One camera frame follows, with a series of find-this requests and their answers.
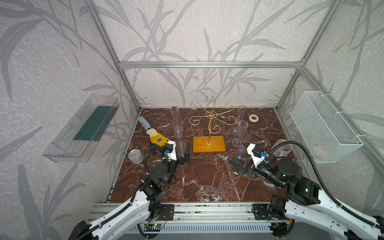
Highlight lilac mug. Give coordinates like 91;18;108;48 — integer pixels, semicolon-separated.
271;139;293;157

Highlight white tape roll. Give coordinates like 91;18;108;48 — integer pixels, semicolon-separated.
249;114;260;123

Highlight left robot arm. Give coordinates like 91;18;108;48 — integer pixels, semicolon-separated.
69;141;190;240

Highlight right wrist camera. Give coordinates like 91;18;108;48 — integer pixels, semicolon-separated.
246;144;268;169

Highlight clear wine glass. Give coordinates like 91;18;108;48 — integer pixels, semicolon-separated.
173;124;184;139
230;105;247;136
170;106;182;126
234;134;251;164
176;138;188;157
232;120;249;147

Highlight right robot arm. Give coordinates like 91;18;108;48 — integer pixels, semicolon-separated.
230;141;384;240

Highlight pink item in basket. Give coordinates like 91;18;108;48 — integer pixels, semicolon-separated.
312;145;330;159

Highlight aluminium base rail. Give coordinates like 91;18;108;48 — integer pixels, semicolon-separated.
88;198;321;223

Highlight clear plastic wall shelf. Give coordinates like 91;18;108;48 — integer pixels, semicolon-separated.
43;94;120;163

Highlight yellow black work glove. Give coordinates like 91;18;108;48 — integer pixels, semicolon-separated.
146;128;170;148

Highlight gold wire glass rack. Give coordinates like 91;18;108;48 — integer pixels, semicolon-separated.
189;96;238;154

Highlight white wire basket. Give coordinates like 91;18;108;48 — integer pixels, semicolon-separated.
290;91;364;164

